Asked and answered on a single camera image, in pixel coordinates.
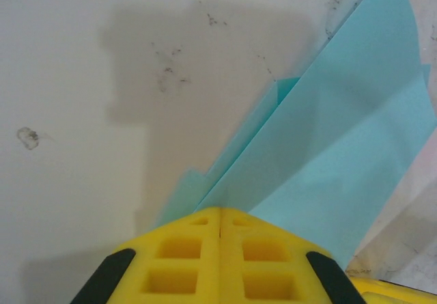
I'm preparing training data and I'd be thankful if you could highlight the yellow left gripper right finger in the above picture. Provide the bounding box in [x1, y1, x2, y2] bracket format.
[220, 207, 363, 304]

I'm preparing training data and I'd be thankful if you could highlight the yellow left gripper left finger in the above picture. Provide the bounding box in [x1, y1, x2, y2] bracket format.
[68, 207, 221, 304]

